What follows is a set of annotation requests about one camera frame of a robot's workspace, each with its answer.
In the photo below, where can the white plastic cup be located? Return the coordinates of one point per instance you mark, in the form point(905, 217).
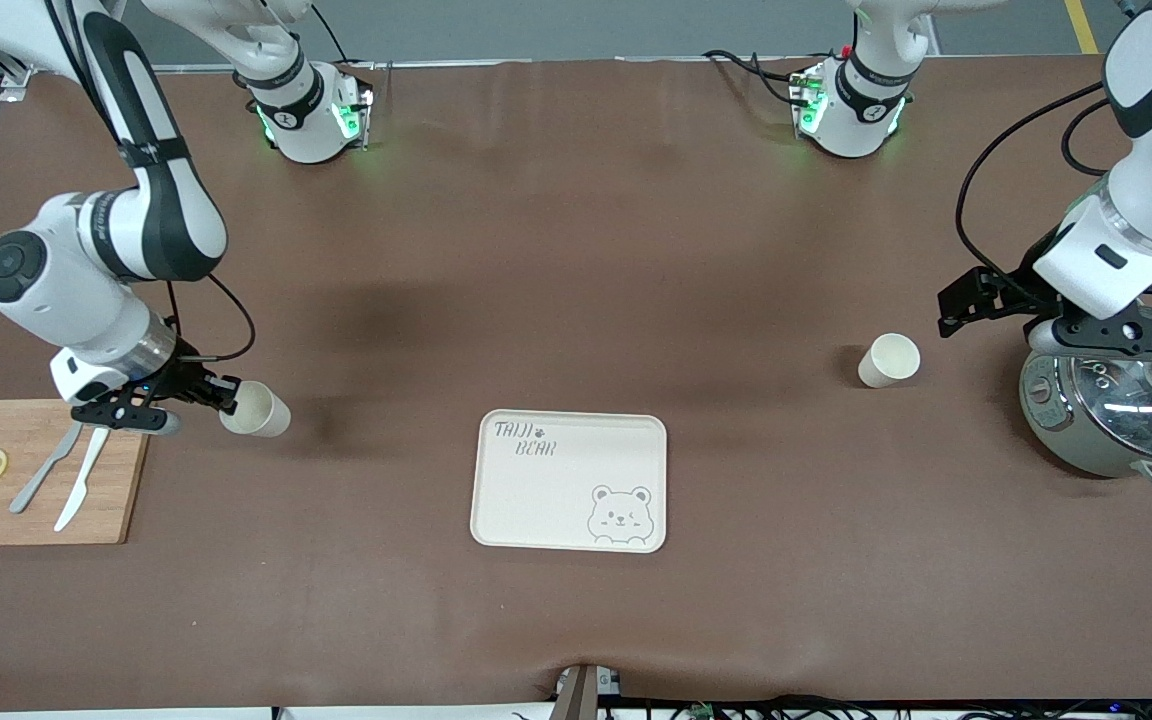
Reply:
point(886, 362)
point(266, 415)

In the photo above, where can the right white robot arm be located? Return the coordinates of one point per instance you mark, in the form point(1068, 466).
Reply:
point(66, 280)

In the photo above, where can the white plastic knife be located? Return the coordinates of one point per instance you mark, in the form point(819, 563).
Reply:
point(81, 485)

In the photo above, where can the wooden cutting board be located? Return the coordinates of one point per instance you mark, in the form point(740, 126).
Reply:
point(121, 500)

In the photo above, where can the grey plastic knife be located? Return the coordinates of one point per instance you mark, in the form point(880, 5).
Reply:
point(31, 490)

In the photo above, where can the glass pot lid with knob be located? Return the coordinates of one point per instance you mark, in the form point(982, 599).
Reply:
point(1126, 410)

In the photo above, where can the pale green electric cooking pot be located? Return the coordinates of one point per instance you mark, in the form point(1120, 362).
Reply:
point(1061, 440)

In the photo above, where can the cream tray with bear print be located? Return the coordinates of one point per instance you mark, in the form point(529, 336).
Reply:
point(556, 500)

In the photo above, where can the brown table mat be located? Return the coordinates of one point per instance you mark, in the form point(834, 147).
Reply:
point(576, 250)

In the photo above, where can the metal clamp bracket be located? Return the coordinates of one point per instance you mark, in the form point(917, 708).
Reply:
point(577, 698)

